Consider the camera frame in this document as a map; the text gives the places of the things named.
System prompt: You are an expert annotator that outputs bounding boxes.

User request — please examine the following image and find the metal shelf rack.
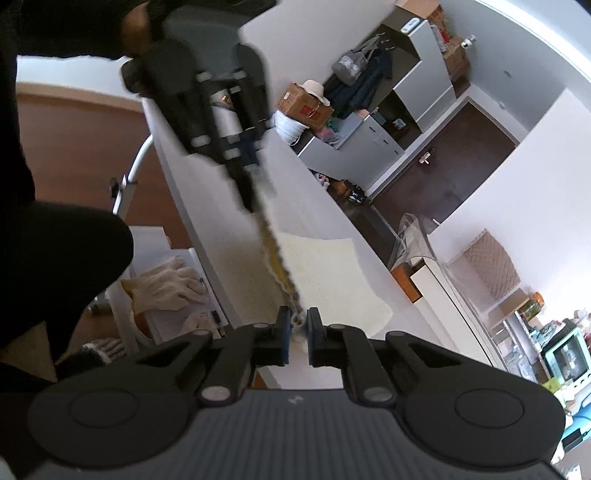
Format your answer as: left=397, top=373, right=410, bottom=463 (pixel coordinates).
left=489, top=300, right=555, bottom=384

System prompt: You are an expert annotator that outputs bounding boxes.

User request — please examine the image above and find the small cardboard box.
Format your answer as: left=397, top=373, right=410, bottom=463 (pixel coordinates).
left=441, top=34, right=472, bottom=84

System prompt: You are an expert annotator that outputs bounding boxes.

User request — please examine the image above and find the cardboard box with red print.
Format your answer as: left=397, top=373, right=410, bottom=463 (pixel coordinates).
left=276, top=82, right=335, bottom=130

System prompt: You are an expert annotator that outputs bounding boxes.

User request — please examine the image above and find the white hat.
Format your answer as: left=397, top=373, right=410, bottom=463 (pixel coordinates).
left=300, top=79, right=331, bottom=106

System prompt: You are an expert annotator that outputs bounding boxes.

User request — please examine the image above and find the white work glove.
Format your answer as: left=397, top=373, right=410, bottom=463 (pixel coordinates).
left=182, top=311, right=218, bottom=335
left=83, top=338, right=127, bottom=363
left=121, top=256, right=208, bottom=312

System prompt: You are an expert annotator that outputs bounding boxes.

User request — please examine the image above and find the white metal table leg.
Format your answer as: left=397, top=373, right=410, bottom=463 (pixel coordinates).
left=110, top=136, right=155, bottom=217

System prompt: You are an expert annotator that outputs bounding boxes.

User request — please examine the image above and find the dark wooden door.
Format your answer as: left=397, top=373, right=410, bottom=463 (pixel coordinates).
left=369, top=98, right=517, bottom=227

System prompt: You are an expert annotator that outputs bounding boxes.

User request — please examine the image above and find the person's left hand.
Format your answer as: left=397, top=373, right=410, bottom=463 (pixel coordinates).
left=121, top=4, right=160, bottom=59

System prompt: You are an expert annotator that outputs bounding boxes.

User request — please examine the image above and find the dark jacket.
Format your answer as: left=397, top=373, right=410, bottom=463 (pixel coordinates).
left=329, top=48, right=393, bottom=120

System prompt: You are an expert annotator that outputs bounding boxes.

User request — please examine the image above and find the cream towel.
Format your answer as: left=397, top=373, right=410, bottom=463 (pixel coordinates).
left=249, top=161, right=394, bottom=352

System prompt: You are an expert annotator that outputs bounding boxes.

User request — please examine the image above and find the transparent chair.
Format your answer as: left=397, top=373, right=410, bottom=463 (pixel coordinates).
left=387, top=212, right=509, bottom=370

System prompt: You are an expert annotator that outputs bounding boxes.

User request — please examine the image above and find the teal toaster oven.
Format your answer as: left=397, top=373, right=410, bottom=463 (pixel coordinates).
left=542, top=320, right=591, bottom=384

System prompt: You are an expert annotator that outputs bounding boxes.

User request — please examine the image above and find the white plastic bucket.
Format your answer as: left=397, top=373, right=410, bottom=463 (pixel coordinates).
left=271, top=111, right=308, bottom=146

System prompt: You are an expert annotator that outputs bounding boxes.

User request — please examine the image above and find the white low cabinet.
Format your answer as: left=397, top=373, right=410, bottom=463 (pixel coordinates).
left=410, top=258, right=509, bottom=370

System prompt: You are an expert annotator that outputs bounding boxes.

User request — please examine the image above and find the plain cardboard box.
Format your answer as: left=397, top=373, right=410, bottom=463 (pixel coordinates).
left=394, top=0, right=446, bottom=26

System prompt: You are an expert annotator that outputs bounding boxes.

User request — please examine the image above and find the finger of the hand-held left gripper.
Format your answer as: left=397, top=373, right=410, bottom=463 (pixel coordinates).
left=141, top=39, right=258, bottom=214
left=235, top=42, right=273, bottom=168

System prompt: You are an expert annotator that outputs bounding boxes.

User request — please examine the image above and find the beige quilted cushion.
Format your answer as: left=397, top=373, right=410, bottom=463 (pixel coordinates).
left=445, top=229, right=522, bottom=305

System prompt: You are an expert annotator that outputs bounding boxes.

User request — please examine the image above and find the glass jar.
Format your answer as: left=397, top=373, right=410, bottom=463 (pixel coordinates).
left=524, top=291, right=546, bottom=319

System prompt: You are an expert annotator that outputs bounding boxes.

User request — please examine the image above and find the orange box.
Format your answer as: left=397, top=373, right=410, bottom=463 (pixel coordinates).
left=390, top=265, right=422, bottom=303

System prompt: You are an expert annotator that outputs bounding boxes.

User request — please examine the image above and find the pink cloth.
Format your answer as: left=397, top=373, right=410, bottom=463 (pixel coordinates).
left=314, top=117, right=345, bottom=146

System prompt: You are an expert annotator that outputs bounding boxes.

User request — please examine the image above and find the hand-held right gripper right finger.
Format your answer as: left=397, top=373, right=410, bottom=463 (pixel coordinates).
left=305, top=307, right=467, bottom=408

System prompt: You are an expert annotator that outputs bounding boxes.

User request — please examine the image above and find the person's left forearm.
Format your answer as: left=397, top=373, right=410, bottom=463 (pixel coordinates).
left=0, top=0, right=153, bottom=62

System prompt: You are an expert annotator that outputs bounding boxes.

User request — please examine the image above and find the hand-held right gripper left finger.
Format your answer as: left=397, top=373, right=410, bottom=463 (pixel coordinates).
left=134, top=305, right=293, bottom=408

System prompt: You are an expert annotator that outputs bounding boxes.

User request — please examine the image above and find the grey cabinet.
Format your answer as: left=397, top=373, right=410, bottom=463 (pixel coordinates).
left=298, top=7, right=458, bottom=197

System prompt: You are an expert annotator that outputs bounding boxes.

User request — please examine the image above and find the person's black clothing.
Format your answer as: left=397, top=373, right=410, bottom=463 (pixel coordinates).
left=0, top=55, right=134, bottom=480

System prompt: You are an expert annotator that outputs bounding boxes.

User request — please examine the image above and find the grey handbag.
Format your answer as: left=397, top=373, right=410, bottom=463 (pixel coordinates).
left=331, top=37, right=382, bottom=86

